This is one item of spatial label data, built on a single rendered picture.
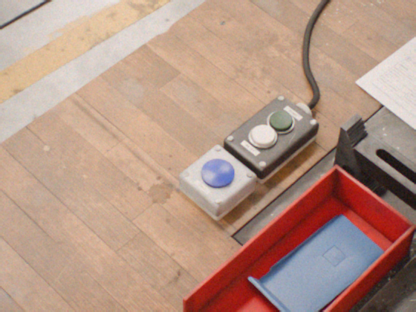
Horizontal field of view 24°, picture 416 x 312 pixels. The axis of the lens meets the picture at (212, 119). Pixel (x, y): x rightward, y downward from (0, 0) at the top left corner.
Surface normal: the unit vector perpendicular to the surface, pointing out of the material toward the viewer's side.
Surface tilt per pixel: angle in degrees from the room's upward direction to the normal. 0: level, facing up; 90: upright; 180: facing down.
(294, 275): 0
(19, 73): 0
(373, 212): 90
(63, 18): 0
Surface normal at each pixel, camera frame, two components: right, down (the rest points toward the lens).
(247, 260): 0.71, 0.56
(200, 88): 0.02, -0.62
